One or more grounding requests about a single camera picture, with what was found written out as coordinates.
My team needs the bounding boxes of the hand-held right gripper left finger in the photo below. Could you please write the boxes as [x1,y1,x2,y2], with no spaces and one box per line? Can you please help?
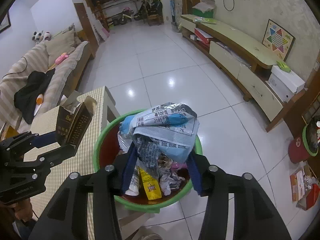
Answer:
[28,144,139,240]

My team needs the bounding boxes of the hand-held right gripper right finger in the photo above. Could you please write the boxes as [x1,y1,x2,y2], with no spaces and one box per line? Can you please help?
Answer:
[186,152,292,240]

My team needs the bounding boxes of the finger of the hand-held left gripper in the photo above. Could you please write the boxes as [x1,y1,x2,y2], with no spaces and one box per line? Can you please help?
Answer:
[0,131,62,160]
[7,144,78,178]

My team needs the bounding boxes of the slim yellow box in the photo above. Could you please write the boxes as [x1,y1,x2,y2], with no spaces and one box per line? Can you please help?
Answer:
[139,166,162,200]

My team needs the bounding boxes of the grey white paper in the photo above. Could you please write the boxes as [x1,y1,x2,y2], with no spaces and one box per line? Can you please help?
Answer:
[159,170,187,196]

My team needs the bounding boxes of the dark brown paper box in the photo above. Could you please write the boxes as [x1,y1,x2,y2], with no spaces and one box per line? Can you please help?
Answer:
[55,91,97,147]

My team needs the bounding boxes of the red bin with green rim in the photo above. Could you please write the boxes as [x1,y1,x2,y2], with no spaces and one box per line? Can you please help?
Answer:
[92,109,203,214]

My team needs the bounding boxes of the white blue printed wrapper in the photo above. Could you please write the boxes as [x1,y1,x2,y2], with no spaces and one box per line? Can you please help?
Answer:
[119,102,200,164]

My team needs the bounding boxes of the person's left forearm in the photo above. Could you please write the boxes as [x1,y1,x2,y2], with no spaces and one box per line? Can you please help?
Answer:
[0,197,34,240]

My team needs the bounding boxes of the wooden side table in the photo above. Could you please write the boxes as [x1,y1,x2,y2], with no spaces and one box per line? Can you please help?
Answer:
[0,125,19,140]

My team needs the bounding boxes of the black jacket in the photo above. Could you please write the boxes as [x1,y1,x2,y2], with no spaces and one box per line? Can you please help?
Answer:
[14,68,56,125]

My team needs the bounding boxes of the striped beige sofa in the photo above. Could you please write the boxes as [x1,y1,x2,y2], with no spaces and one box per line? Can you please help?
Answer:
[0,27,92,130]

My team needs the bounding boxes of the pink toy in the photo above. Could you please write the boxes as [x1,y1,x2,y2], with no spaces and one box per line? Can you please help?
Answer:
[47,52,68,70]

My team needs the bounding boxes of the beige cushion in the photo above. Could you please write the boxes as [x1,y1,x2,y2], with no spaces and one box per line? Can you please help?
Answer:
[45,29,77,67]

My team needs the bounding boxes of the orange white box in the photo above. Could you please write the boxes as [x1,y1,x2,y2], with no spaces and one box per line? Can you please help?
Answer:
[290,171,306,202]

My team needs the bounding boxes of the red round container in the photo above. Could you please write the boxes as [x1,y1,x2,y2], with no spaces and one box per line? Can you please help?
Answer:
[288,137,311,164]

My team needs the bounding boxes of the green rimmed basket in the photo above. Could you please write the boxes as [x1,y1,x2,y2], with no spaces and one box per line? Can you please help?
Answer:
[302,116,320,157]

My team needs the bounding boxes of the red cardboard box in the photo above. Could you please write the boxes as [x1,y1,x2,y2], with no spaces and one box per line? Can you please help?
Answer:
[296,184,320,211]

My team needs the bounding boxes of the pink foam mat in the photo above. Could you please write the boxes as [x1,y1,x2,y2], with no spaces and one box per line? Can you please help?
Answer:
[94,17,110,46]

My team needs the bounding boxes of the white cardboard box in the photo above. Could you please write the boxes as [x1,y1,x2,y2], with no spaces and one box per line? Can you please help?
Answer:
[265,65,306,103]

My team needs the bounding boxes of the red flat box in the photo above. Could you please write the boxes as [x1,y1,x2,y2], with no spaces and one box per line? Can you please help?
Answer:
[194,27,214,44]

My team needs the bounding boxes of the small green box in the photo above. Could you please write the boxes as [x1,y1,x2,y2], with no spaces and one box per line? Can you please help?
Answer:
[276,60,291,72]

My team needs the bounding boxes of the white balance bike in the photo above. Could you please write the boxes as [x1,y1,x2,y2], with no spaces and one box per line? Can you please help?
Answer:
[112,6,142,25]

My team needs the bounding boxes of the long television cabinet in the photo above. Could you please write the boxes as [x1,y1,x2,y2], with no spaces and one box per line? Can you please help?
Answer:
[180,14,284,127]

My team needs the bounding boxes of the wooden chair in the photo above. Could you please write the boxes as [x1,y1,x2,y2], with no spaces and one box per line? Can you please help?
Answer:
[146,12,163,26]

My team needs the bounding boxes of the green booklet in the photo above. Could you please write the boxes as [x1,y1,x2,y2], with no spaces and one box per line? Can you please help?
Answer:
[193,16,217,25]

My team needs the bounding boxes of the checkers game board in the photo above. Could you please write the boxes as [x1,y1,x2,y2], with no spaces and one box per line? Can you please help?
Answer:
[262,19,296,62]

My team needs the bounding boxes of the green cardboard box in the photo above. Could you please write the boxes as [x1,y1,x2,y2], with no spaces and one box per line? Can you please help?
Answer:
[192,0,216,18]

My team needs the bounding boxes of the leaning printed boards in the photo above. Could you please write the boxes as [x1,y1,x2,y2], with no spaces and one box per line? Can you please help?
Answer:
[169,0,183,32]

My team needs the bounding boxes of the framed wall picture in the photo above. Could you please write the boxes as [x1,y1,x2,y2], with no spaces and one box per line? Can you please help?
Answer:
[0,11,12,33]

